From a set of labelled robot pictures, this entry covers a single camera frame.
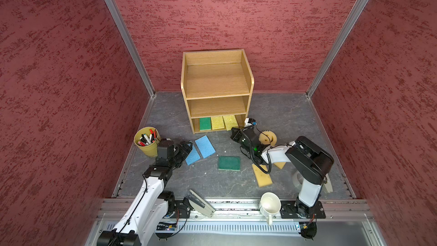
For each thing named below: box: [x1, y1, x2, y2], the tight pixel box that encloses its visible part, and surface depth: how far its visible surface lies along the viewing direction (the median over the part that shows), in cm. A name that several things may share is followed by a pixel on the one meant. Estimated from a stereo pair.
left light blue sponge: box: [185, 144, 201, 166], surface depth 91 cm
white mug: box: [259, 191, 282, 227], surface depth 71 cm
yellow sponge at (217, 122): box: [211, 115, 226, 131], surface depth 102 cm
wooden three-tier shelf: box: [180, 48, 255, 134], surface depth 88 cm
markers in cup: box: [137, 128, 157, 147], surface depth 87 cm
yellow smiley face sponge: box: [258, 130, 278, 146], surface depth 97 cm
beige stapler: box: [323, 173, 333, 194], surface depth 80 cm
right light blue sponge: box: [194, 134, 217, 159], surface depth 95 cm
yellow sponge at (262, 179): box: [251, 163, 273, 188], surface depth 84 cm
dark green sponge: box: [217, 155, 241, 171], surface depth 89 cm
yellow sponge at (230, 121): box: [222, 115, 239, 131], surface depth 105 cm
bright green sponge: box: [199, 117, 212, 131], surface depth 102 cm
